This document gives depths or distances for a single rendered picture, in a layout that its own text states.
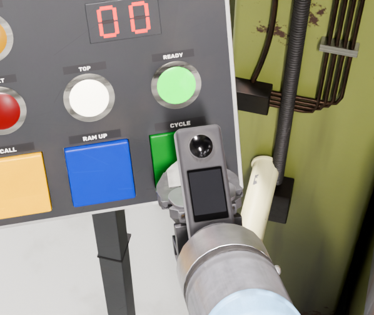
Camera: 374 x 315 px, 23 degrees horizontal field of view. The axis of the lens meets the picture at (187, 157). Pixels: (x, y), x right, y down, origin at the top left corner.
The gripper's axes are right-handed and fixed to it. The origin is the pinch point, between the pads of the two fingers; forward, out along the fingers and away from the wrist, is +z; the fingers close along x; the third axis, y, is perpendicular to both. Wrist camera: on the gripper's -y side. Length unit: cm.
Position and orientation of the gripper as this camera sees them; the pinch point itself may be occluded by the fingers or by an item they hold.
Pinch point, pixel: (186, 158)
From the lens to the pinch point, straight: 106.2
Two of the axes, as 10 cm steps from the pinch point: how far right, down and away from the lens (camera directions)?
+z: -1.6, -4.1, 9.0
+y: 0.9, 9.0, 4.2
